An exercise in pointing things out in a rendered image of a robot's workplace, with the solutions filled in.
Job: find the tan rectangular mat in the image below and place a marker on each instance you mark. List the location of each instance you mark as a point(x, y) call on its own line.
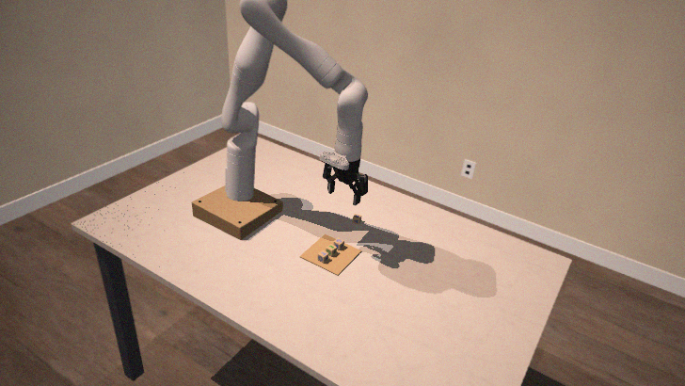
point(335, 264)

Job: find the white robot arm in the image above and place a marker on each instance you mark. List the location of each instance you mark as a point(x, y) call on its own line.
point(249, 72)

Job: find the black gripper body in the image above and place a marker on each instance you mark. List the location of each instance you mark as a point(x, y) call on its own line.
point(352, 173)

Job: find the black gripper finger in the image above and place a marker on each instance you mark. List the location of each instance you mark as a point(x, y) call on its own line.
point(330, 179)
point(360, 188)

